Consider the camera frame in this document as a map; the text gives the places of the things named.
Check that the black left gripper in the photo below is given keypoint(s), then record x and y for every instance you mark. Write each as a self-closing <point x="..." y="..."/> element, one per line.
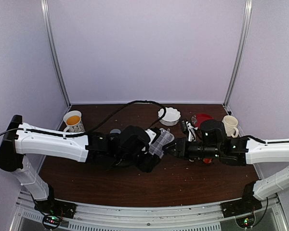
<point x="148" y="165"/>

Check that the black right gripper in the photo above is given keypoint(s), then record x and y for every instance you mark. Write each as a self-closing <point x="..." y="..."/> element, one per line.
<point x="180" y="146"/>

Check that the clear plastic pill organizer box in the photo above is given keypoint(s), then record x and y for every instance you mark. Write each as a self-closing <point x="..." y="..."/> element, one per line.
<point x="162" y="138"/>

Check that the white orange vitamin bottle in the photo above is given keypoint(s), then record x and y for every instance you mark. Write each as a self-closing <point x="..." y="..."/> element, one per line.
<point x="115" y="131"/>

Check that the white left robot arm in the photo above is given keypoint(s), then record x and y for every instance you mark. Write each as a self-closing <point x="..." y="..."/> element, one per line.
<point x="21" y="138"/>

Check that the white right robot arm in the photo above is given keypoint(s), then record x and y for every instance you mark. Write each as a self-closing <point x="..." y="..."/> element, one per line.
<point x="239" y="151"/>

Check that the white scalloped bowl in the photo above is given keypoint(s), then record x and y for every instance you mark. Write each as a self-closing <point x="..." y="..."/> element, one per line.
<point x="171" y="117"/>

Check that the orange cylindrical bottle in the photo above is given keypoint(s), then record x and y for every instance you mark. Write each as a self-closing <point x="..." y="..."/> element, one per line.
<point x="207" y="160"/>

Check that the red floral plate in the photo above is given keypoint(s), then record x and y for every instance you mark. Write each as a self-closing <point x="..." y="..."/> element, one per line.
<point x="197" y="119"/>

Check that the floral mug with yellow interior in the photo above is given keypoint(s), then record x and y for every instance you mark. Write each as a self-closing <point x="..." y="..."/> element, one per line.
<point x="73" y="122"/>

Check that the cream ribbed mug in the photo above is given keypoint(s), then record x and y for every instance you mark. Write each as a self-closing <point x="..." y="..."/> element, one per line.
<point x="230" y="125"/>

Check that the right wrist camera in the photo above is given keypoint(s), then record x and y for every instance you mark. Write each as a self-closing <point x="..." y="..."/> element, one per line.
<point x="189" y="130"/>

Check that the aluminium front rail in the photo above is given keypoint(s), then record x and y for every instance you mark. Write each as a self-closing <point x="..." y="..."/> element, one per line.
<point x="203" y="217"/>

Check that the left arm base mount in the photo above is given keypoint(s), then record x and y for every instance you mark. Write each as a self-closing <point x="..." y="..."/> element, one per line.
<point x="56" y="207"/>

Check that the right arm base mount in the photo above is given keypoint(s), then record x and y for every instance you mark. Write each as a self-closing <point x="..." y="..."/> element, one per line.
<point x="239" y="207"/>

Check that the right aluminium frame post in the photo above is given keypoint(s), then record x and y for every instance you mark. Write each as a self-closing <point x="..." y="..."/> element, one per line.
<point x="240" y="52"/>

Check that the aluminium frame post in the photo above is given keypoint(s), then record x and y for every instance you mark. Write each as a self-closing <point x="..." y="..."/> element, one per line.
<point x="240" y="52"/>
<point x="54" y="55"/>

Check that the left aluminium frame post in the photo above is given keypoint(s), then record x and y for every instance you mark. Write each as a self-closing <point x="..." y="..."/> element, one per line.
<point x="54" y="55"/>

